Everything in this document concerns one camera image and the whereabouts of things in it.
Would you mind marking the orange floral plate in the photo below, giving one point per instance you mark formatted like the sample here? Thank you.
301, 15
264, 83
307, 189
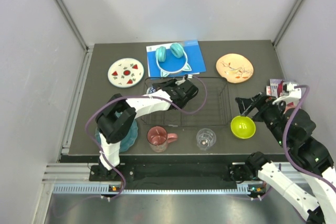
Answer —
235, 68

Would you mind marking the black wire dish rack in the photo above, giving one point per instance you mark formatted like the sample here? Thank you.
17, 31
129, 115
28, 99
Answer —
215, 112

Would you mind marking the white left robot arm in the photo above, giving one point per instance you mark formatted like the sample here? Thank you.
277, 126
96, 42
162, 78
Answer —
114, 121

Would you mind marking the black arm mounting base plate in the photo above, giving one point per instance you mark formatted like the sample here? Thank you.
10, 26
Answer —
137, 171

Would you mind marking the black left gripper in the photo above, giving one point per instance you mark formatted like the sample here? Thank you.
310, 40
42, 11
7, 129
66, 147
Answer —
165, 84

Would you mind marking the lime green bowl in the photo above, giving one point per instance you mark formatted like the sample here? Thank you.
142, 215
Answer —
243, 127

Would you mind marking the patterned blue red bowl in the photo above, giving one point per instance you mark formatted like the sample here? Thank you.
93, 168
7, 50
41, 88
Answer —
151, 90

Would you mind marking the teal cat ear headphones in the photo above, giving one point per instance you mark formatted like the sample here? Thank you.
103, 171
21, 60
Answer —
178, 52

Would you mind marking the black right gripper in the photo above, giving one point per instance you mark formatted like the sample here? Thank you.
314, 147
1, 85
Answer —
265, 102

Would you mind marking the blue folder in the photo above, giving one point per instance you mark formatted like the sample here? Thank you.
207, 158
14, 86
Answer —
195, 59

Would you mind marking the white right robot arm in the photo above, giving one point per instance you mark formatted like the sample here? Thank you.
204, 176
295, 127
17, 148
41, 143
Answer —
292, 128

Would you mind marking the pink glass mug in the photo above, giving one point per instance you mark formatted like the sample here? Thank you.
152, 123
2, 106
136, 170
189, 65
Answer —
159, 139

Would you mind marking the white watermelon pattern plate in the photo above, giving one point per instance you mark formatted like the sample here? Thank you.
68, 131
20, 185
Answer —
126, 73

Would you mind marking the teal scalloped plate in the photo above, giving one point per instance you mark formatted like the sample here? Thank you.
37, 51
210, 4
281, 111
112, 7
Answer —
130, 138

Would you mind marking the clear drinking glass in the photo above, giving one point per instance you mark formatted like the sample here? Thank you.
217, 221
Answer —
205, 138

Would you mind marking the illustrated red castle book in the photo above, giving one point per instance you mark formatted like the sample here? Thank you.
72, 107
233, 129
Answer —
284, 91

